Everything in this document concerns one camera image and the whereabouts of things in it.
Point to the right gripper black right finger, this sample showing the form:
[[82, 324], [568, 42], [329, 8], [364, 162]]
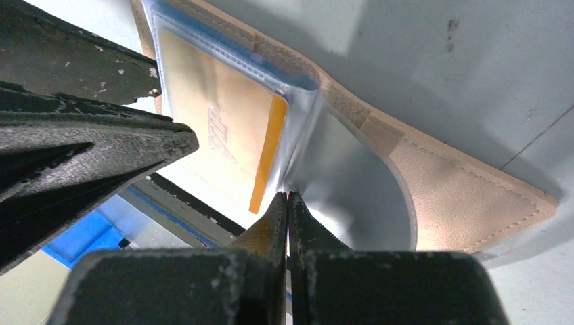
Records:
[[333, 284]]

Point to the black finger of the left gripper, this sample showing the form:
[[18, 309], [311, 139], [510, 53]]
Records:
[[46, 55], [63, 155]]

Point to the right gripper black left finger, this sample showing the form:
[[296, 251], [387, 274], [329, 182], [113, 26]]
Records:
[[243, 283]]

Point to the orange credit card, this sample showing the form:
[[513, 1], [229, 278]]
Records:
[[237, 121]]

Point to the blue plastic crate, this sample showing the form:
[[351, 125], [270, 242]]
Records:
[[91, 233]]

